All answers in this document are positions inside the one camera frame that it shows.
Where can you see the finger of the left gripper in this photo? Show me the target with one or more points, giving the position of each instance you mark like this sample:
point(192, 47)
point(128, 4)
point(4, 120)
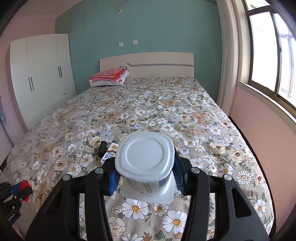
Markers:
point(15, 189)
point(19, 195)

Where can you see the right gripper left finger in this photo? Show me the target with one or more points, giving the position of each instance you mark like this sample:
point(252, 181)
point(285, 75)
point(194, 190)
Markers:
point(58, 217)

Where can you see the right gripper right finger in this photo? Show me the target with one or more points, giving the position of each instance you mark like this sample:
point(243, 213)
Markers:
point(235, 217)

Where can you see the white yogurt cup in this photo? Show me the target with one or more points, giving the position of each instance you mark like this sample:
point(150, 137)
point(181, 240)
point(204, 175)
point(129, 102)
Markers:
point(145, 161)

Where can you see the red toy block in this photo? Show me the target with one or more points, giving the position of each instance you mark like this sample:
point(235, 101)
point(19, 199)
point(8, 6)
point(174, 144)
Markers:
point(26, 190)

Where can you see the floral bed duvet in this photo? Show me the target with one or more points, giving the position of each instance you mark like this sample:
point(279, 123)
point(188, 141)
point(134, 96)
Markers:
point(141, 113)

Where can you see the black cylinder object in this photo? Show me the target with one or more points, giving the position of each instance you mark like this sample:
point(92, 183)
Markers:
point(102, 149)

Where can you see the white milk carton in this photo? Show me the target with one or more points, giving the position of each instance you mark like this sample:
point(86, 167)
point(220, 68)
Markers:
point(110, 153)

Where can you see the white wardrobe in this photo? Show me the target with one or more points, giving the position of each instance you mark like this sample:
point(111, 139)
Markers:
point(41, 75)

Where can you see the white pillow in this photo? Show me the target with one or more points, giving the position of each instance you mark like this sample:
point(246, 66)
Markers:
point(96, 82)

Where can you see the red folded cloth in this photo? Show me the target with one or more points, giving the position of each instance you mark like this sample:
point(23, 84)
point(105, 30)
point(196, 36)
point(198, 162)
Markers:
point(109, 74)

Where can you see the beige wooden headboard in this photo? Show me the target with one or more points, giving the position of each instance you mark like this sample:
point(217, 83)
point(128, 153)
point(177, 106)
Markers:
point(152, 64)

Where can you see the beige curtain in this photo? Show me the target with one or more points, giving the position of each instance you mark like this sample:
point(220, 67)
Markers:
point(230, 54)

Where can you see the window with dark frame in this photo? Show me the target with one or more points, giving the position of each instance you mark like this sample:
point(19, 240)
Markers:
point(272, 48)

